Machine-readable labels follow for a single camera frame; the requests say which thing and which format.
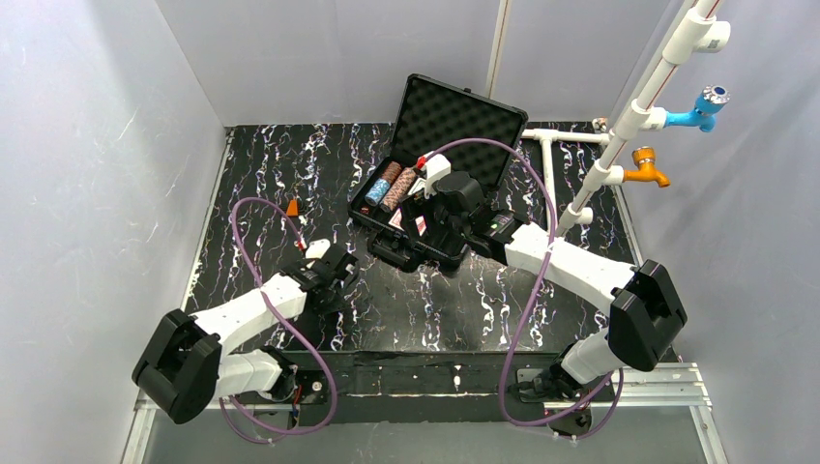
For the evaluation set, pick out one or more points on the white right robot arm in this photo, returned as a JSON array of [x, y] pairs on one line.
[[641, 303]]

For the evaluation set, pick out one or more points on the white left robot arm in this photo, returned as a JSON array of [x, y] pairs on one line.
[[193, 359]]

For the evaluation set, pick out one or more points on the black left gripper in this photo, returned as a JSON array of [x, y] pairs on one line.
[[335, 285]]

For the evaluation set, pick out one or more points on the white pvc pipe frame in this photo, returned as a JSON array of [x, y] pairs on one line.
[[695, 29]]

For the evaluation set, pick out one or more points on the black poker set case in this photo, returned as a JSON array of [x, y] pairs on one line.
[[476, 134]]

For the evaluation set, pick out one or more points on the blue pipe valve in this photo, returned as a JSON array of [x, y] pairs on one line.
[[709, 102]]

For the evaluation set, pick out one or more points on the red playing card deck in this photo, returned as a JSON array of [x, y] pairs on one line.
[[412, 229]]

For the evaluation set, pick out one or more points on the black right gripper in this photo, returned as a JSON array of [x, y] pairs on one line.
[[418, 214]]

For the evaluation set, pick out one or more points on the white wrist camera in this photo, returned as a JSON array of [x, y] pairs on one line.
[[317, 249], [432, 168]]

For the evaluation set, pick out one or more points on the orange black chip stack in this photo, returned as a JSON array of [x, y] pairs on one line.
[[391, 172]]

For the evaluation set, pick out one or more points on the orange pipe valve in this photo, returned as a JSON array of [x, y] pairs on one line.
[[644, 159]]

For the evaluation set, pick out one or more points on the pink blue chip stack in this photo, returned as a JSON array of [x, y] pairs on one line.
[[398, 189]]

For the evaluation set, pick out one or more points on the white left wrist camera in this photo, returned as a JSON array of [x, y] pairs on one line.
[[317, 249]]

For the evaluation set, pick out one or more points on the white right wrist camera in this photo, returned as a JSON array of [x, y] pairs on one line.
[[432, 168]]

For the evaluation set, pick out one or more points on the light blue chip stack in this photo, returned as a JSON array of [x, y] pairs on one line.
[[377, 192]]

